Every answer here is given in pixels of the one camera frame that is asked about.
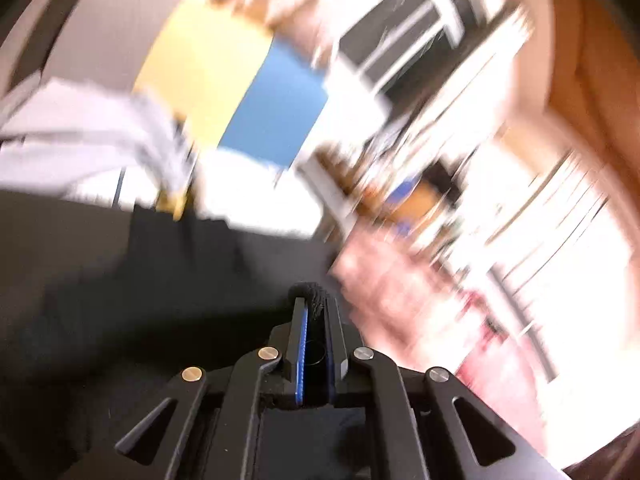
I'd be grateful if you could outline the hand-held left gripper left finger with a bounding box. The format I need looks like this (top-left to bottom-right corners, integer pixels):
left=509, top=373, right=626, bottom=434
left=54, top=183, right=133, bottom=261
left=115, top=297, right=309, bottom=480

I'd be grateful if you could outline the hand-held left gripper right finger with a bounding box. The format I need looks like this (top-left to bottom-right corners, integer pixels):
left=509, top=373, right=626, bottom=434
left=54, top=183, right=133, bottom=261
left=324, top=299, right=566, bottom=480

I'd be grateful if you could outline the black knit garment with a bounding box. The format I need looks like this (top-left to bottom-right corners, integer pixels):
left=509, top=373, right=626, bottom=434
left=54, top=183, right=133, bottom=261
left=20, top=255, right=342, bottom=411

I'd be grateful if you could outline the pink knit sweater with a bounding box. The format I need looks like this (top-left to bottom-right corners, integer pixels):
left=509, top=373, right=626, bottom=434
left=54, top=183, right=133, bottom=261
left=327, top=225, right=482, bottom=357

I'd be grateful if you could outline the white printed pillow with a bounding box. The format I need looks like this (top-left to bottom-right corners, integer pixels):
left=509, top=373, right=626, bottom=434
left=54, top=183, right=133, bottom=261
left=192, top=149, right=327, bottom=239

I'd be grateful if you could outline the pink ruffled blanket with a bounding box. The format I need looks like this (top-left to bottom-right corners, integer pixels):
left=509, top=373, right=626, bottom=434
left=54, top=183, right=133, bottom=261
left=454, top=320, right=552, bottom=442

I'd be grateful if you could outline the grey yellow blue sofa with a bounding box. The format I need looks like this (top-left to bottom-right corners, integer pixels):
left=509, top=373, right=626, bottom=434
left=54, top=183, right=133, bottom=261
left=0, top=0, right=332, bottom=172

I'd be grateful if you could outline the light grey garment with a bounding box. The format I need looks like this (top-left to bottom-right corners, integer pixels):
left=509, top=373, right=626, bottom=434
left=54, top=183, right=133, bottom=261
left=0, top=72, right=199, bottom=202

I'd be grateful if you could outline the window with white frame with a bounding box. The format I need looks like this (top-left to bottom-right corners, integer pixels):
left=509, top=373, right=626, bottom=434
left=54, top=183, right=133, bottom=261
left=334, top=0, right=507, bottom=107

